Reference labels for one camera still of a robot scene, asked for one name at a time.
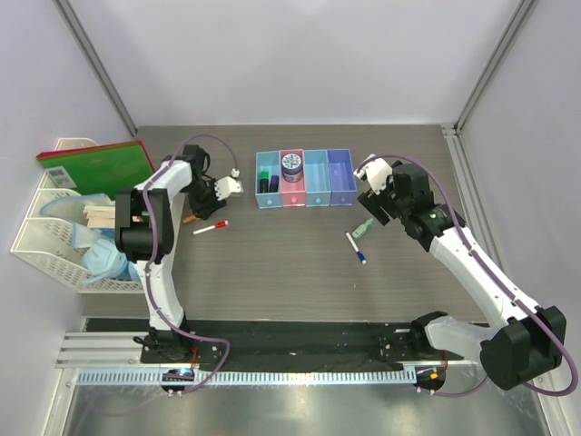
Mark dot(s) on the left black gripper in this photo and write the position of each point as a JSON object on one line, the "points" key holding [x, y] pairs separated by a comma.
{"points": [[203, 211]]}

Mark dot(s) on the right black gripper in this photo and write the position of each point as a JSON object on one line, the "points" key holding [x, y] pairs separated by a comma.
{"points": [[374, 203]]}

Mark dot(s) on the orange small stationery item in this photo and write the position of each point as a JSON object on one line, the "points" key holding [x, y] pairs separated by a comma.
{"points": [[190, 219]]}

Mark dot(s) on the red white marker pen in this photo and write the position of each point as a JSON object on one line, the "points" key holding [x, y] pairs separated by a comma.
{"points": [[218, 225]]}

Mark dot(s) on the light green correction tape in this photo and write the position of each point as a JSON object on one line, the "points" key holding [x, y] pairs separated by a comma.
{"points": [[361, 229]]}

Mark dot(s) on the green black highlighter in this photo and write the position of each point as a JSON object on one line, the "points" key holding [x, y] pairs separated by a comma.
{"points": [[264, 180]]}

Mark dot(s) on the purple plastic bin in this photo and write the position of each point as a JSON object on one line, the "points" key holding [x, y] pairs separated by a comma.
{"points": [[342, 181]]}

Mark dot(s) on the purple black highlighter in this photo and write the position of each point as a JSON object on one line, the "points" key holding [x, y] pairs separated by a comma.
{"points": [[274, 184]]}

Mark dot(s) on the light blue end bin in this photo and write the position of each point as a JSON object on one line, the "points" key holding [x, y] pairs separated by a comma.
{"points": [[268, 161]]}

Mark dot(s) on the blue white marker pen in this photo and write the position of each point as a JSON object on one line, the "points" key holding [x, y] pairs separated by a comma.
{"points": [[358, 252]]}

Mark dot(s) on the blue plastic bin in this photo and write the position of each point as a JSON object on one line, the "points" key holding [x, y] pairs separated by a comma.
{"points": [[316, 178]]}

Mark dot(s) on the blue slime jar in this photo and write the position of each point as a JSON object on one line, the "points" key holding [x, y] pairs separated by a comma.
{"points": [[292, 167]]}

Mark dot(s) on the pink plastic bin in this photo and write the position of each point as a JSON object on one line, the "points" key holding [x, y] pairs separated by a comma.
{"points": [[293, 194]]}

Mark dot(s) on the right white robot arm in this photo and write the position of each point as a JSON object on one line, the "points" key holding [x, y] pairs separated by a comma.
{"points": [[521, 340]]}

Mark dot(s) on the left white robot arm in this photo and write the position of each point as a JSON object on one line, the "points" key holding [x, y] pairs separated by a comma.
{"points": [[145, 232]]}

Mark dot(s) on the green folder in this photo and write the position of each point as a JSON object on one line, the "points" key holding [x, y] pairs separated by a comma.
{"points": [[105, 169]]}

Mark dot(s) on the wooden blocks stack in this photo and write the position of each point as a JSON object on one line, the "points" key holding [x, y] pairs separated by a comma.
{"points": [[100, 216]]}

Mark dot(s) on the blue face masks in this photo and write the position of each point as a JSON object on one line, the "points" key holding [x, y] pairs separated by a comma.
{"points": [[101, 258]]}

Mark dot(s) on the white mesh desk organizer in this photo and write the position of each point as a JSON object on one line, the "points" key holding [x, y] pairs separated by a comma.
{"points": [[45, 242]]}

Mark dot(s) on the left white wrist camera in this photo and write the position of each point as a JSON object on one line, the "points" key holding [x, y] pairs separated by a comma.
{"points": [[228, 186]]}

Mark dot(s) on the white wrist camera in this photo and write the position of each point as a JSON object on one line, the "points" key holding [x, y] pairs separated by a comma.
{"points": [[228, 186], [376, 172]]}

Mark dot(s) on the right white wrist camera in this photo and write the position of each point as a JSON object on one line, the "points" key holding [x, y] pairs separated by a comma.
{"points": [[376, 172]]}

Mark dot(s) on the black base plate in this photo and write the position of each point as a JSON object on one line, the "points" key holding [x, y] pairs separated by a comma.
{"points": [[268, 346]]}

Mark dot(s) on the white slotted cable duct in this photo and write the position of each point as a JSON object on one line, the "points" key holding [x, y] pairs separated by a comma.
{"points": [[179, 377]]}

